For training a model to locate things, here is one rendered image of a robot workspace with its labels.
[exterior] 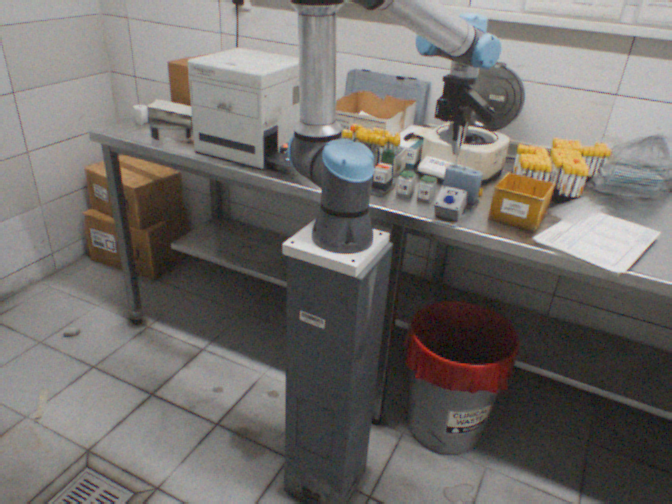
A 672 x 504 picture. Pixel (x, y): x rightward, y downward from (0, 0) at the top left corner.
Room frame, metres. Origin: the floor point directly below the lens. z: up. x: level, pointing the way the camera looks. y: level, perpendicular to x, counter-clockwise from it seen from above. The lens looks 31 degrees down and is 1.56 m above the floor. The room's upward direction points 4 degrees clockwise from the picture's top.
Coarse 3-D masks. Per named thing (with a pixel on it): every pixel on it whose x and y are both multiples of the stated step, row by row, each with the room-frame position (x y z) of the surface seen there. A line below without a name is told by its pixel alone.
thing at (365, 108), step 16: (352, 96) 2.12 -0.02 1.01; (368, 96) 2.14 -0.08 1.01; (336, 112) 1.89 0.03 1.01; (352, 112) 2.12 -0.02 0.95; (368, 112) 2.14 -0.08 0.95; (384, 112) 2.11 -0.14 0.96; (400, 112) 1.91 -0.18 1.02; (368, 128) 1.84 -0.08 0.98; (384, 128) 1.81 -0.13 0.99; (400, 128) 1.94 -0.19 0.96
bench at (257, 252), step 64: (128, 128) 1.98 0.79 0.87; (192, 128) 2.03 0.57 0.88; (320, 192) 1.53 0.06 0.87; (128, 256) 1.94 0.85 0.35; (256, 256) 2.14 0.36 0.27; (512, 256) 1.32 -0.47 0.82; (640, 256) 1.26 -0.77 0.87; (384, 320) 1.45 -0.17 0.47; (512, 320) 1.78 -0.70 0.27; (384, 384) 1.45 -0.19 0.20; (576, 384) 1.46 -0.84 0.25; (640, 384) 1.46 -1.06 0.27
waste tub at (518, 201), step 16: (512, 176) 1.52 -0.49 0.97; (496, 192) 1.41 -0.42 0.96; (512, 192) 1.39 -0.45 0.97; (528, 192) 1.49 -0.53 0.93; (544, 192) 1.47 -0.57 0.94; (496, 208) 1.41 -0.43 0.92; (512, 208) 1.39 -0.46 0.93; (528, 208) 1.37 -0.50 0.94; (544, 208) 1.41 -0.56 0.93; (512, 224) 1.38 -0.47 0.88; (528, 224) 1.36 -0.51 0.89
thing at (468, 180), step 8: (448, 168) 1.53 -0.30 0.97; (456, 168) 1.54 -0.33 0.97; (448, 176) 1.53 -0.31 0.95; (456, 176) 1.52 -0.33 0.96; (464, 176) 1.51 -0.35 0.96; (472, 176) 1.49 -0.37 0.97; (480, 176) 1.50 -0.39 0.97; (448, 184) 1.53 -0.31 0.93; (456, 184) 1.52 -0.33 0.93; (464, 184) 1.50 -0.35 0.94; (472, 184) 1.49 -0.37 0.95; (480, 184) 1.52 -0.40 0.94; (472, 192) 1.49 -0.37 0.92; (472, 200) 1.49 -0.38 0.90
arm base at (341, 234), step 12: (324, 216) 1.17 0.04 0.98; (336, 216) 1.15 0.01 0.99; (348, 216) 1.15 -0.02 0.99; (360, 216) 1.16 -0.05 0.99; (312, 228) 1.20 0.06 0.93; (324, 228) 1.15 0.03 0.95; (336, 228) 1.14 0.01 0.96; (348, 228) 1.14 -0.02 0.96; (360, 228) 1.15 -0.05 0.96; (312, 240) 1.18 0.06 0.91; (324, 240) 1.14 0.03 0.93; (336, 240) 1.13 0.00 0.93; (348, 240) 1.14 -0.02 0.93; (360, 240) 1.14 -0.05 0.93; (372, 240) 1.18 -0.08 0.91; (336, 252) 1.13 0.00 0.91; (348, 252) 1.13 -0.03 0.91; (360, 252) 1.14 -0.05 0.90
